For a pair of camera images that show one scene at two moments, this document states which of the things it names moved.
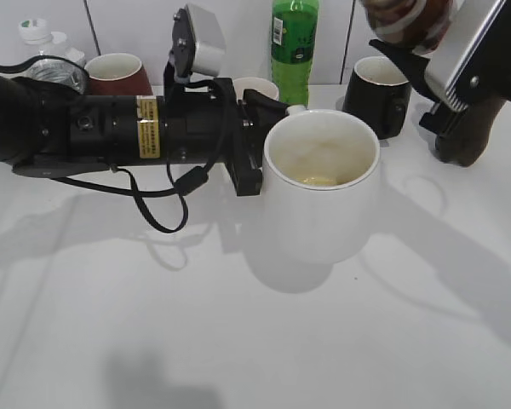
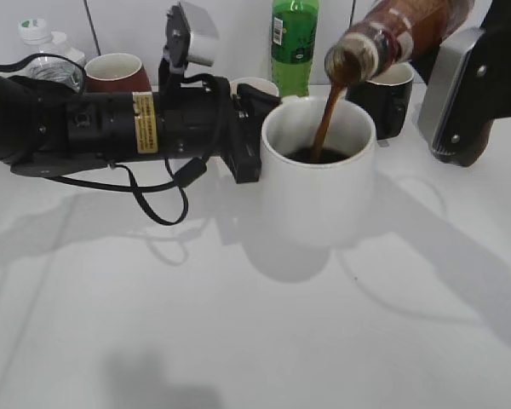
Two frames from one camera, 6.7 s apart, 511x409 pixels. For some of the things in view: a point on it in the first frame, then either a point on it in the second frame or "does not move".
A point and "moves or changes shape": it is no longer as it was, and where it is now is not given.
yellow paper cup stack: [260, 84] does not move
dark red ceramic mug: [117, 74] does not move
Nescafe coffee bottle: [421, 25] moves or changes shape
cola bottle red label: [467, 136] does not move
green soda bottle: [293, 38] does not move
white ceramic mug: [321, 182] moves or changes shape
